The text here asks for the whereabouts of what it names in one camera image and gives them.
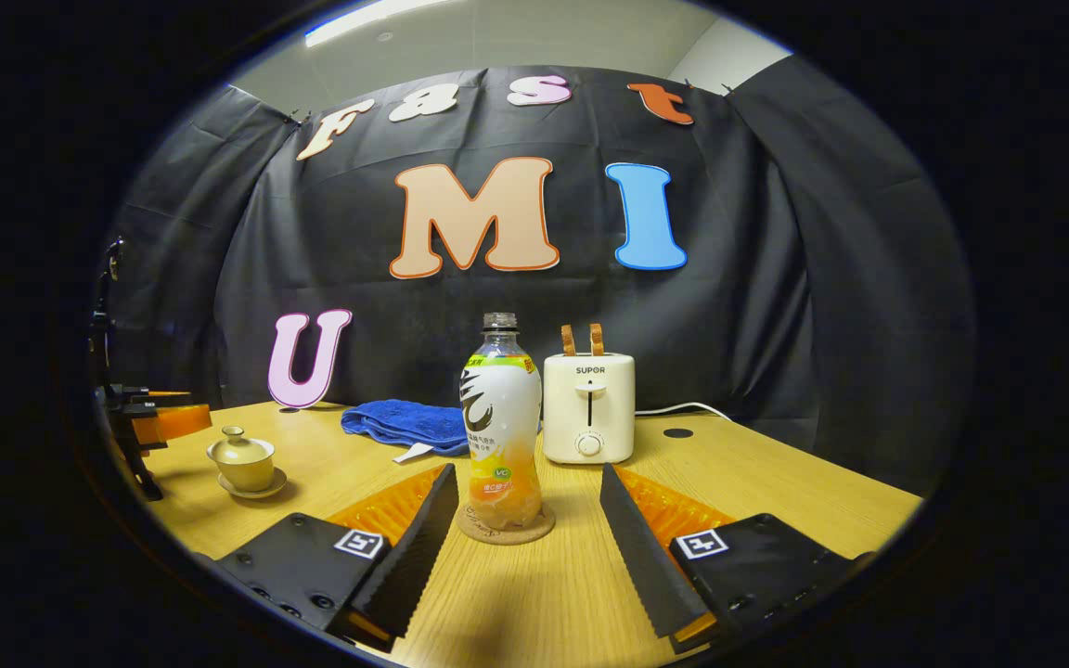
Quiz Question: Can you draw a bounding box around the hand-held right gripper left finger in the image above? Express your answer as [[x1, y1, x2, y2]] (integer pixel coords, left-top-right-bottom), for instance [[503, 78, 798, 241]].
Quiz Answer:
[[216, 464, 459, 653]]

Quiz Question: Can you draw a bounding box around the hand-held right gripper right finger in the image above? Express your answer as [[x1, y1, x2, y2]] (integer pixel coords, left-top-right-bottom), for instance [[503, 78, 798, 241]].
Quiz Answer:
[[599, 464, 856, 655]]

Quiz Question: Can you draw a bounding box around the round cork coaster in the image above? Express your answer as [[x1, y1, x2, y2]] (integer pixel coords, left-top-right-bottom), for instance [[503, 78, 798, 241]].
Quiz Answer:
[[457, 504, 556, 546]]

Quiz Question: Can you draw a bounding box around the white orange water bottle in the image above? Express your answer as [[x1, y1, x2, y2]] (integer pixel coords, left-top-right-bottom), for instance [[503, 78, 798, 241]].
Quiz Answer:
[[459, 313, 543, 532]]

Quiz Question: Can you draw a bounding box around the blue towel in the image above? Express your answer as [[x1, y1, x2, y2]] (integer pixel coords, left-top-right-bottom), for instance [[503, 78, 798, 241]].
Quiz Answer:
[[341, 399, 470, 465]]

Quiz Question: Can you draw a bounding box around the white toaster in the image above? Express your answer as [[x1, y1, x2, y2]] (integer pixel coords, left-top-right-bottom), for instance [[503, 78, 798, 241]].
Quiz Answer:
[[542, 353, 637, 465]]

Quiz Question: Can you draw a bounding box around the black backdrop cloth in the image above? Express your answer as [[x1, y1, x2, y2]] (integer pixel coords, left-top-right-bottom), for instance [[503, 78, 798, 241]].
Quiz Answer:
[[94, 56, 976, 483]]

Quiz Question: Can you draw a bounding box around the white power cable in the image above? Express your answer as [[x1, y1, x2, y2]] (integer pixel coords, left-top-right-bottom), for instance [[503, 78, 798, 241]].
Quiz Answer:
[[635, 403, 735, 423]]

